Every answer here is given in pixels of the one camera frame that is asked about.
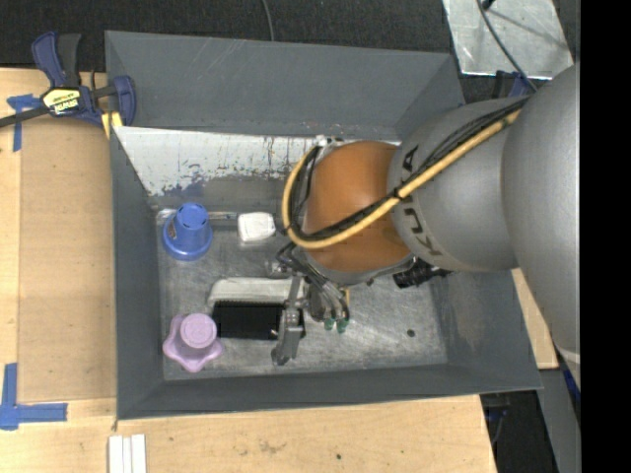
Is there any small white plastic box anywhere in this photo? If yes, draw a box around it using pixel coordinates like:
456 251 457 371
237 212 277 244

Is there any black brush with silver back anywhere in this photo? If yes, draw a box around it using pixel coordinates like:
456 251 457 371
205 277 307 343

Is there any lilac flower-shaped cup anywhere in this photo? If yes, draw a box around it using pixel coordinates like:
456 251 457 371
162 311 226 374

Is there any blue plastic cup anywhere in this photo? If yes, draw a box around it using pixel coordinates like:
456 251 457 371
161 202 214 262

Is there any grey metal bin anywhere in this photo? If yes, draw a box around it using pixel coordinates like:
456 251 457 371
104 30 544 421

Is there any black cylinder on white bracket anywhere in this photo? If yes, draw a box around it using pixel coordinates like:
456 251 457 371
391 259 452 290

